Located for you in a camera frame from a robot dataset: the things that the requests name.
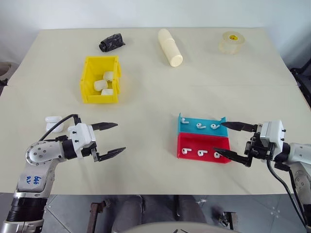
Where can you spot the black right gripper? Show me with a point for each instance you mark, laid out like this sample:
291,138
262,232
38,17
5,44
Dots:
257,149

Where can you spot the dark round background object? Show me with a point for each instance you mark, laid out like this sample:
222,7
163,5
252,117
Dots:
6,70

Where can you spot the blue plastic tray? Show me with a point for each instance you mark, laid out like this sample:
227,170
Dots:
194,132

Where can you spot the rusty metal bracket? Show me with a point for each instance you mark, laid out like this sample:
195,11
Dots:
94,216

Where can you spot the black crumpled plastic bag roll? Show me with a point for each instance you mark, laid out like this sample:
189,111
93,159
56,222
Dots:
111,41

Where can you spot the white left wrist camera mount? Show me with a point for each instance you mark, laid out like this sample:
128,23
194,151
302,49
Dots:
81,134

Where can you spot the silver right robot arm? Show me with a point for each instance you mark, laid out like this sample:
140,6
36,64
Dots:
300,165

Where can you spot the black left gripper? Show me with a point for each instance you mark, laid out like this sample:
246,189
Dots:
88,152

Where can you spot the black background frame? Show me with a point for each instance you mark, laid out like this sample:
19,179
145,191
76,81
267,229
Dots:
302,77

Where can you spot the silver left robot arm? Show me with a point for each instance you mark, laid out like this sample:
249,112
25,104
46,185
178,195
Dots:
39,155

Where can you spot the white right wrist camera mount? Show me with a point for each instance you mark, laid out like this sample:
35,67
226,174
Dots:
273,132

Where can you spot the yellow plastic bin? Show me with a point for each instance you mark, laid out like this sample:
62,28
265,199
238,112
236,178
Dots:
87,82

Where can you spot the clear tape roll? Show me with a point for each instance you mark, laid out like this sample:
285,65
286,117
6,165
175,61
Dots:
232,42

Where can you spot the cream plastic cylinder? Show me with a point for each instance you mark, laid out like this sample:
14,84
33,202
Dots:
168,47

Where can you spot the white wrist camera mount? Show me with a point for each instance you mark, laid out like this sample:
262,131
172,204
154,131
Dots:
273,132
81,134

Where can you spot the red plastic tray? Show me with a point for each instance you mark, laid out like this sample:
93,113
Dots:
206,143

